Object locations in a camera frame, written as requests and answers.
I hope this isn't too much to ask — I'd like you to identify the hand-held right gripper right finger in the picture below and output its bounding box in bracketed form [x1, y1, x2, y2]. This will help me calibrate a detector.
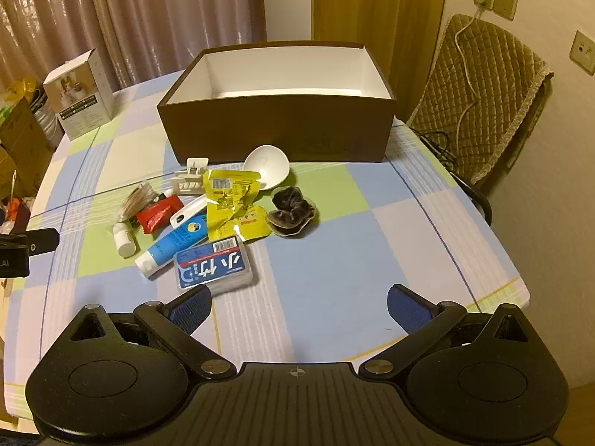
[358, 283, 535, 377]

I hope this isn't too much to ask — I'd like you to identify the black curved chair frame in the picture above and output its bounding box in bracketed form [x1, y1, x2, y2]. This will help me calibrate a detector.
[448, 169, 493, 226]

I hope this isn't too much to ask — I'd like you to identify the white hair claw clip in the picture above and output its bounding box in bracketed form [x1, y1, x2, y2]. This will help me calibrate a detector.
[168, 157, 210, 196]

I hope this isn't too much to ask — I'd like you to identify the quilted tan chair cover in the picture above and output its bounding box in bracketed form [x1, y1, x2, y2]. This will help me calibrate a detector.
[406, 13, 555, 185]

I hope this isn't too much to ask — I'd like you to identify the dark velvet scrunchie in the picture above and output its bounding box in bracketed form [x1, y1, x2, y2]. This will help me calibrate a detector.
[265, 204, 319, 239]
[271, 186, 318, 210]

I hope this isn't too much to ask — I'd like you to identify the blue cream tube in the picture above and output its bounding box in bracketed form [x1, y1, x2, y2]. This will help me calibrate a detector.
[135, 211, 210, 280]

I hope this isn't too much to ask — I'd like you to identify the brown cardboard storage box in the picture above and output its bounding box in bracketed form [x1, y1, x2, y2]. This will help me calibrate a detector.
[156, 40, 397, 167]

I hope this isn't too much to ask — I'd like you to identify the white charger cable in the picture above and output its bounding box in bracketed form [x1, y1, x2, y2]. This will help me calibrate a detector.
[454, 4, 489, 161]

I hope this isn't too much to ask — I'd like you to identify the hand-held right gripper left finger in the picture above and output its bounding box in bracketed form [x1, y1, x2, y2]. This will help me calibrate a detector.
[69, 285, 237, 379]

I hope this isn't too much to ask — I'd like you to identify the red snack packet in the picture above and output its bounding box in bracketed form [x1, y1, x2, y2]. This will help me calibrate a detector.
[136, 195, 184, 234]

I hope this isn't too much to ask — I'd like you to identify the pinkish pleated curtain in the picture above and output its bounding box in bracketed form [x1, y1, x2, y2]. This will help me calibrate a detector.
[0, 0, 268, 91]

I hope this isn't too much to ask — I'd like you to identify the checked tablecloth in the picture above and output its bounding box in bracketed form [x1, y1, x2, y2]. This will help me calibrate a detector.
[0, 72, 531, 421]

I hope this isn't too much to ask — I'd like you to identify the white product box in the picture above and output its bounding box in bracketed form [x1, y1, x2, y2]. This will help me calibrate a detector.
[43, 48, 116, 141]

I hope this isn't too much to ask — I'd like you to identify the yellow plastic bag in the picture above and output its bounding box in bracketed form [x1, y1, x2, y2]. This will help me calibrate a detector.
[0, 77, 38, 107]

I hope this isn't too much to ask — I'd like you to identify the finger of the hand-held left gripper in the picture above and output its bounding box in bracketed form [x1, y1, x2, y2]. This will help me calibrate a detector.
[0, 227, 60, 256]

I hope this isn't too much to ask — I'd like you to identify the pack of cotton swabs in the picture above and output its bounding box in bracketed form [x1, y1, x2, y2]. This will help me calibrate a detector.
[114, 181, 159, 224]

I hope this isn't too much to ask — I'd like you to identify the black cable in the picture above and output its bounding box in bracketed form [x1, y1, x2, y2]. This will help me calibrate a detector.
[395, 123, 459, 170]

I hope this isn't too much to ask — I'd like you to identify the small white bottle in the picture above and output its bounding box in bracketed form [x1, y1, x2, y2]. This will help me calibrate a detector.
[113, 222, 136, 258]

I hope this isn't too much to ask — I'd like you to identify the yellow snack packet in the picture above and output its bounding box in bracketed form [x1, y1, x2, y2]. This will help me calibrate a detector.
[207, 202, 271, 243]
[203, 169, 262, 217]

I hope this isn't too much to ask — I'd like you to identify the white plastic spoon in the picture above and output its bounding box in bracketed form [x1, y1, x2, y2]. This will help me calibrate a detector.
[170, 145, 292, 229]

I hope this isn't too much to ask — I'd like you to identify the clear tissue pack blue label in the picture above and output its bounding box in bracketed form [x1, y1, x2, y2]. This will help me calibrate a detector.
[173, 235, 254, 294]

